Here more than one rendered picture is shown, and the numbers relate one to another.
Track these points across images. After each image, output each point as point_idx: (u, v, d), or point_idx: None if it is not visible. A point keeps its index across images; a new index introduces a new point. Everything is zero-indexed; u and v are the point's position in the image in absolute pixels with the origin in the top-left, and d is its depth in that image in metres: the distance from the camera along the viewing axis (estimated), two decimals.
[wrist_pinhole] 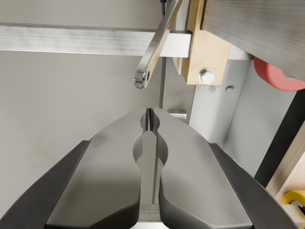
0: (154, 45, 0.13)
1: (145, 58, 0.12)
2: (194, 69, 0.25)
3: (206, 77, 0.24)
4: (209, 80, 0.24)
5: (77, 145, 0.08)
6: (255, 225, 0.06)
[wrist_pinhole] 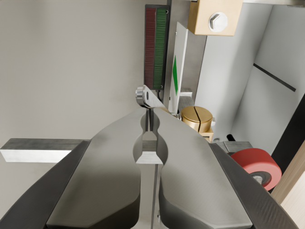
0: None
1: None
2: None
3: None
4: None
5: (77, 145, 0.08)
6: (255, 225, 0.06)
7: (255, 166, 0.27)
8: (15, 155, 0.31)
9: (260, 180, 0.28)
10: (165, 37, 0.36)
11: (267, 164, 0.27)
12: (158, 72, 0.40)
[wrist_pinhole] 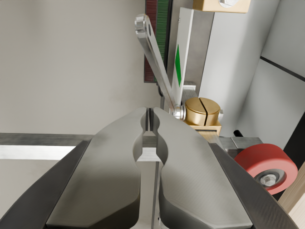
0: (153, 69, 0.13)
1: (145, 47, 0.11)
2: None
3: None
4: None
5: (77, 145, 0.08)
6: (255, 225, 0.06)
7: (269, 164, 0.24)
8: (2, 151, 0.28)
9: (273, 179, 0.25)
10: (167, 24, 0.34)
11: (282, 161, 0.24)
12: None
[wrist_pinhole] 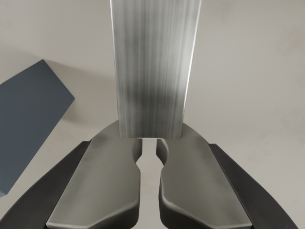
0: None
1: None
2: None
3: None
4: None
5: (77, 146, 0.08)
6: (254, 225, 0.06)
7: None
8: (148, 100, 0.08)
9: None
10: None
11: None
12: None
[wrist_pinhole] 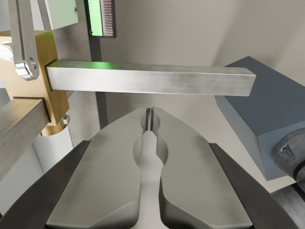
0: (22, 0, 0.10)
1: (30, 39, 0.10)
2: None
3: None
4: None
5: (77, 145, 0.08)
6: (255, 225, 0.06)
7: None
8: None
9: None
10: (87, 4, 0.31)
11: None
12: None
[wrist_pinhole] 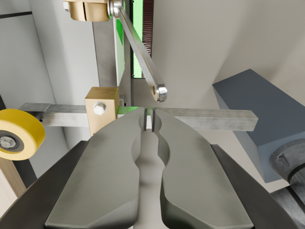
0: (148, 57, 0.14)
1: (156, 77, 0.13)
2: None
3: None
4: None
5: (75, 145, 0.08)
6: (256, 226, 0.06)
7: None
8: None
9: None
10: (133, 57, 0.41)
11: None
12: (137, 20, 0.37)
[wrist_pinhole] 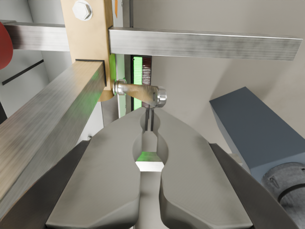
0: None
1: (155, 96, 0.14)
2: (98, 18, 0.22)
3: (82, 12, 0.20)
4: (78, 8, 0.20)
5: (76, 145, 0.08)
6: (255, 225, 0.06)
7: None
8: (282, 50, 0.25)
9: None
10: (133, 101, 0.47)
11: None
12: (137, 73, 0.43)
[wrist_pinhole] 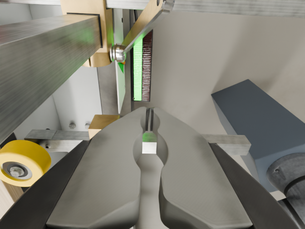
0: (149, 18, 0.13)
1: (159, 13, 0.11)
2: None
3: None
4: None
5: (77, 145, 0.08)
6: (255, 225, 0.06)
7: None
8: (301, 4, 0.22)
9: None
10: (133, 82, 0.44)
11: None
12: (137, 50, 0.40)
